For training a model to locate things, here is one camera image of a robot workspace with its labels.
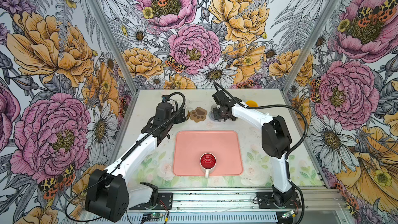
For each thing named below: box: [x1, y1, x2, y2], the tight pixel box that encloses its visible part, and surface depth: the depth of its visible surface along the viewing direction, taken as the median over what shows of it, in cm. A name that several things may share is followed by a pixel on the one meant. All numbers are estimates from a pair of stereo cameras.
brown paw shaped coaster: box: [189, 106, 208, 123], surface depth 110 cm
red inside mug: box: [199, 152, 217, 179], surface depth 83 cm
